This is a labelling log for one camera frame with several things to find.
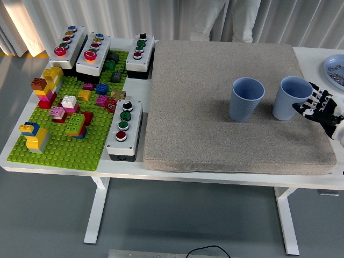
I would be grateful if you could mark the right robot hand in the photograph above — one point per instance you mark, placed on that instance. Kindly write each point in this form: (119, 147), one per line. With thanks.
(328, 115)

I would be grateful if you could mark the blue ribbed cup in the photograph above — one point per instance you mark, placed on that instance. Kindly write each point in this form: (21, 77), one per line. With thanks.
(242, 107)
(285, 106)

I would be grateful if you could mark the blue plate with metal nuts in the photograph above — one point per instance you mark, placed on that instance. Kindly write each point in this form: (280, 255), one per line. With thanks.
(329, 63)

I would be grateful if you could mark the white table leg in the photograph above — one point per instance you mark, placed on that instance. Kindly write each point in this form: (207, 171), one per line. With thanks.
(96, 209)
(286, 220)

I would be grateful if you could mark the grey-brown mat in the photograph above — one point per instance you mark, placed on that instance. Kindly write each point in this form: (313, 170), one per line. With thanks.
(193, 107)

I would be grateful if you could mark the person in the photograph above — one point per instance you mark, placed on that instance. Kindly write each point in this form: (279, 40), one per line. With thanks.
(204, 21)

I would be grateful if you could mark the four-button control box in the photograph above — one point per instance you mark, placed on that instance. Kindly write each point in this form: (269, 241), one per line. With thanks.
(134, 63)
(113, 145)

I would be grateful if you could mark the brass pipe fitting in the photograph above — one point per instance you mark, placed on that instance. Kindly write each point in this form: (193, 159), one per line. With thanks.
(118, 94)

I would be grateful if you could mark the red valve handwheel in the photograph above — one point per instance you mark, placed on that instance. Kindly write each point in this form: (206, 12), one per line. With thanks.
(110, 105)

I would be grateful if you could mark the white curtain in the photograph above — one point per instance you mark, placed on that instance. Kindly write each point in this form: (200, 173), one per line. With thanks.
(134, 16)

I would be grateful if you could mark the dark grey cylinder part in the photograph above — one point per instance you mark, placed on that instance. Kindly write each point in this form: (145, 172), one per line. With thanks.
(113, 56)

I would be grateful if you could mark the dark green brick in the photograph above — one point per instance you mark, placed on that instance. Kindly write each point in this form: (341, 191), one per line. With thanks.
(109, 65)

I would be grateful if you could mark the five-button control box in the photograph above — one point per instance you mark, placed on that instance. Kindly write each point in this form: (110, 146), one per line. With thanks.
(100, 53)
(71, 49)

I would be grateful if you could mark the small magenta brick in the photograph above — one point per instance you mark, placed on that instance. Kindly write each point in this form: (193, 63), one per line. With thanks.
(88, 86)

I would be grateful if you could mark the green brick stack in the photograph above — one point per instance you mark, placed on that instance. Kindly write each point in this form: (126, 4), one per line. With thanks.
(75, 123)

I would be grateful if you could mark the pink white red brick stack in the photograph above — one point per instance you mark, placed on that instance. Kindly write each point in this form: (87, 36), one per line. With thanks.
(57, 113)

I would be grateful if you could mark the green brick baseplate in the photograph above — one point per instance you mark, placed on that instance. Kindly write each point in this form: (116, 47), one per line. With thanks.
(59, 153)

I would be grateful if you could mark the yellow white brick tower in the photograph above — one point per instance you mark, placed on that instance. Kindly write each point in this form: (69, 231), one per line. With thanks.
(52, 74)

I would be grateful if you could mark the brown yellow red brick tower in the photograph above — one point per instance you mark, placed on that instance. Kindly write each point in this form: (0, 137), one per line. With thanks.
(45, 98)

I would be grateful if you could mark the blue yellow grey brick stack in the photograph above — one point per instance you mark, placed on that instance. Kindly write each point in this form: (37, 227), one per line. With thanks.
(36, 141)

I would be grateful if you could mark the metal bracket under table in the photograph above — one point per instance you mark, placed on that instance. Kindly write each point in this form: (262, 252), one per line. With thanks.
(328, 192)

